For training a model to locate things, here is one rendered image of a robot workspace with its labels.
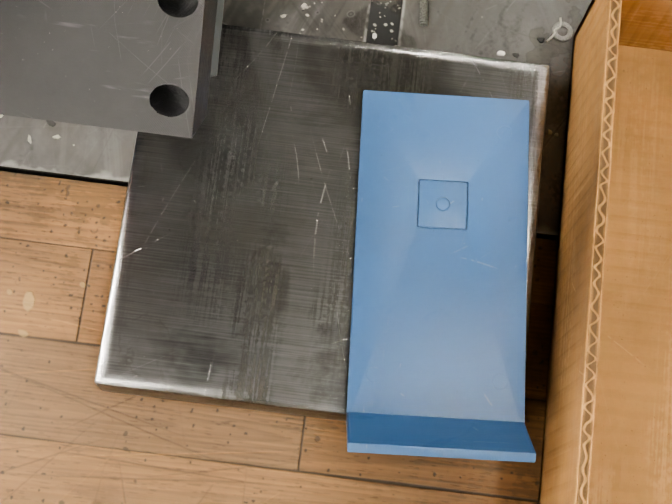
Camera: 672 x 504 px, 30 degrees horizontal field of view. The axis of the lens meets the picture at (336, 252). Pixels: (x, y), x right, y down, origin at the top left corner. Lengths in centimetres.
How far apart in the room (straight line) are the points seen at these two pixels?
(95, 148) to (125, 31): 24
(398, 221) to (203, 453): 12
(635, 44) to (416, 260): 15
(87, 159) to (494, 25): 19
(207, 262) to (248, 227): 2
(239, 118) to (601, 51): 15
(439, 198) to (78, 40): 23
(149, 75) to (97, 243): 23
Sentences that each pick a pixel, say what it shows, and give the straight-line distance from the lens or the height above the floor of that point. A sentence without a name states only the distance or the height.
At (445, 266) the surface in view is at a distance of 51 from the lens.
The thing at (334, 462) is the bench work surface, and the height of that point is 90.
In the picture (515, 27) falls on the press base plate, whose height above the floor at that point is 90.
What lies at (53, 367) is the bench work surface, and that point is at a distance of 53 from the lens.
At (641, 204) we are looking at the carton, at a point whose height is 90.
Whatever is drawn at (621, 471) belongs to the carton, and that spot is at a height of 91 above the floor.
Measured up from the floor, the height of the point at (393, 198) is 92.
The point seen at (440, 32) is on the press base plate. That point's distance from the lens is 57.
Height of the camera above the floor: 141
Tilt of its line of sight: 75 degrees down
